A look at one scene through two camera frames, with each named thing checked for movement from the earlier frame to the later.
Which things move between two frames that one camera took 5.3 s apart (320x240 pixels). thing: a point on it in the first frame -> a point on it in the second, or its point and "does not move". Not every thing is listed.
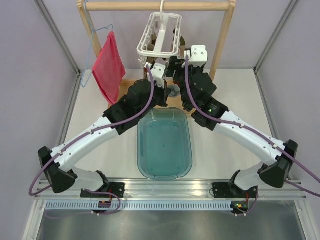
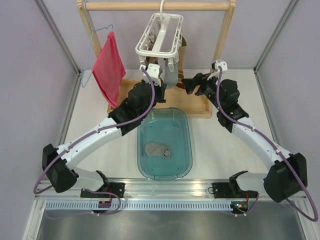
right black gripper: x=175 y=65 -> x=199 y=79
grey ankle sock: x=175 y=90 -> x=152 y=149
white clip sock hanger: x=161 y=36 does not move
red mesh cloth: x=109 y=69 does not move
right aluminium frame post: x=291 y=5 does not move
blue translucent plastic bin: x=164 y=144 does not move
